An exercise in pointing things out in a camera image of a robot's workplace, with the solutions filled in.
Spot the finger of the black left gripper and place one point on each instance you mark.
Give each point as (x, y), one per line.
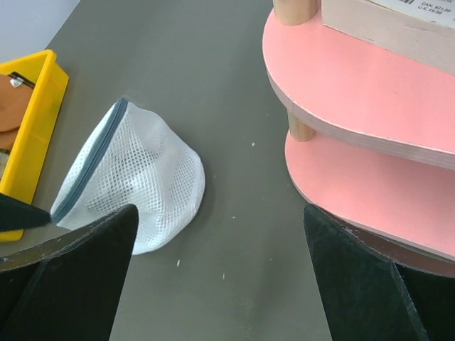
(16, 215)

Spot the pink three-tier shelf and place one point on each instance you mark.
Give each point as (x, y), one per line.
(371, 133)

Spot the teal paperback book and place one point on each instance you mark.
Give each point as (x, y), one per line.
(420, 30)

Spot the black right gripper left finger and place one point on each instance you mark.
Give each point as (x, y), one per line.
(68, 288)

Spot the yellow plastic bin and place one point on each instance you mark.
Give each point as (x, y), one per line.
(26, 160)

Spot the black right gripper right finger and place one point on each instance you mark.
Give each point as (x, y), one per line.
(375, 289)

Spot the orange bra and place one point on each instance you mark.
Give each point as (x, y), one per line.
(16, 91)

